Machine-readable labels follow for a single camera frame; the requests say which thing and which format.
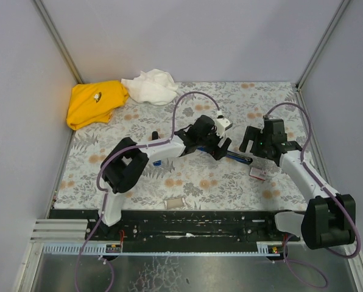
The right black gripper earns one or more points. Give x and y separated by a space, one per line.
255 141

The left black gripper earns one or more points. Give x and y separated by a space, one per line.
215 146

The blue stapler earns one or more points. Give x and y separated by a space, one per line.
230 154

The red white staple box sleeve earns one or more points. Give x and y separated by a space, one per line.
258 174

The staple box tray with staples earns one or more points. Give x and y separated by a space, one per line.
174 203

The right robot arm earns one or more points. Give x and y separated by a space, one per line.
329 219

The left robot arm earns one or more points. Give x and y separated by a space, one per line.
123 167

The floral patterned table mat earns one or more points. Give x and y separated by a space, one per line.
204 183

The white crumpled cloth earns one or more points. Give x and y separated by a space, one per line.
156 87

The yellow t-shirt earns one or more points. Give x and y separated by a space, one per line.
94 103

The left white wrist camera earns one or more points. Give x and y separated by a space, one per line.
222 124

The white slotted cable duct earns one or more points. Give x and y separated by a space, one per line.
129 249

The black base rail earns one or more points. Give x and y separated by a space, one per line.
188 227

